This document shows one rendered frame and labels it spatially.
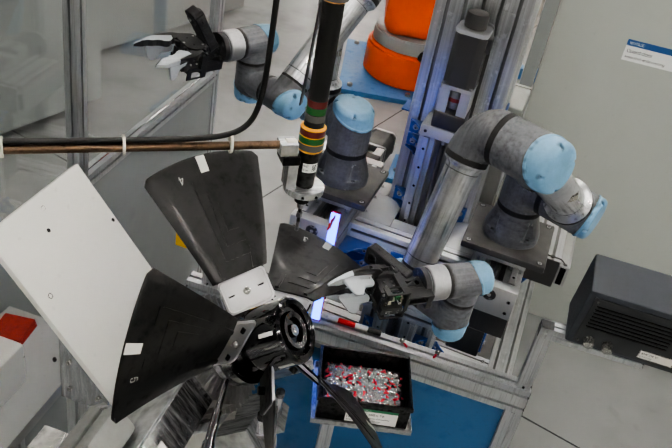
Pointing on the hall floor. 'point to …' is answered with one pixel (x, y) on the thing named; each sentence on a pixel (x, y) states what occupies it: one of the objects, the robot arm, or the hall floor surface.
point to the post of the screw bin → (324, 436)
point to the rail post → (505, 430)
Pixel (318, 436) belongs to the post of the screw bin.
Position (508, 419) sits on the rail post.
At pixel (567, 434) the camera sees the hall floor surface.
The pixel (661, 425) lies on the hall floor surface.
